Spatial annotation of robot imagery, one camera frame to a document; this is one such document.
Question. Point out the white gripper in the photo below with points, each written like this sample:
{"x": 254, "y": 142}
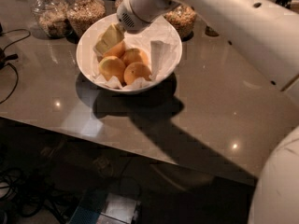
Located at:
{"x": 131, "y": 12}

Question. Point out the orange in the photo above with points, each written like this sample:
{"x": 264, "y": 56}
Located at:
{"x": 112, "y": 66}
{"x": 135, "y": 55}
{"x": 117, "y": 50}
{"x": 136, "y": 70}

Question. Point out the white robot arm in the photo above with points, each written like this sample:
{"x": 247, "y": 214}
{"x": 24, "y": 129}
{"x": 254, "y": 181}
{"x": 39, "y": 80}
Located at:
{"x": 267, "y": 35}

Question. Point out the white ceramic bowl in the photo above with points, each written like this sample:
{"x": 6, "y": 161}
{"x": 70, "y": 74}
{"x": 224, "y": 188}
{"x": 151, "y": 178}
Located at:
{"x": 87, "y": 58}

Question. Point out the glass cereal jar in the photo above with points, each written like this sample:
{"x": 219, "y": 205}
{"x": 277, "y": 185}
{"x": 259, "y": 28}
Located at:
{"x": 82, "y": 14}
{"x": 182, "y": 18}
{"x": 51, "y": 17}
{"x": 117, "y": 4}

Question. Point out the white paper napkin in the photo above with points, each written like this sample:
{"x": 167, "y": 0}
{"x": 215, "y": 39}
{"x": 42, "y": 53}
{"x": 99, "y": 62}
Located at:
{"x": 163, "y": 46}

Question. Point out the left glass cereal jar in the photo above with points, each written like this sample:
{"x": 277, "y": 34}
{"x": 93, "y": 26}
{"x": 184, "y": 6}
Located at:
{"x": 51, "y": 17}

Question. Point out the clear glass bottle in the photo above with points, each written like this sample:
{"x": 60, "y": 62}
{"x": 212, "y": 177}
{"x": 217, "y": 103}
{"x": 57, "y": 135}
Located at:
{"x": 210, "y": 32}

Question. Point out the silver box on floor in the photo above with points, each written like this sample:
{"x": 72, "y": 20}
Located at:
{"x": 101, "y": 207}

